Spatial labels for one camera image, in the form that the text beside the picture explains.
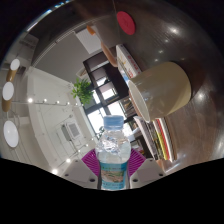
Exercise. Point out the orange chairs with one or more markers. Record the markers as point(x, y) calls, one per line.
point(108, 55)

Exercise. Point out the round white ceiling lamps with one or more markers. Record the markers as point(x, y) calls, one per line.
point(10, 133)

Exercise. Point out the ceiling air conditioner unit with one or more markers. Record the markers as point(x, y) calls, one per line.
point(72, 130)

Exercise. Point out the cream ceramic cup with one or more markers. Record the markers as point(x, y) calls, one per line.
point(163, 90)

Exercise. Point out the track spot lights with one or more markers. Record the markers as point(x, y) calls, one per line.
point(30, 100)

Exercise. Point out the clear water bottle blue cap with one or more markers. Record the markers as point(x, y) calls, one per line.
point(113, 156)

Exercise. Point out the wide green potted plant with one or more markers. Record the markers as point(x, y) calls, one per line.
point(82, 90)

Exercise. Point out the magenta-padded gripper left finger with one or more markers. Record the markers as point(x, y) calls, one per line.
point(80, 173)

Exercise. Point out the low dark shelf unit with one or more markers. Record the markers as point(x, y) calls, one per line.
point(110, 80)

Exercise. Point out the flat round red coaster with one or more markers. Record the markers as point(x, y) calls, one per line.
point(126, 23)

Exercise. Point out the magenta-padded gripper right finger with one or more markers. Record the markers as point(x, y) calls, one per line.
point(148, 170)

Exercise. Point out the flat book with blue cover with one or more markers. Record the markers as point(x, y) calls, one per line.
point(128, 63)

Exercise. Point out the white wall radiator panel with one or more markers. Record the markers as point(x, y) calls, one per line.
point(88, 40)

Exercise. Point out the small green potted plant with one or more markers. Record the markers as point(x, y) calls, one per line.
point(100, 132)

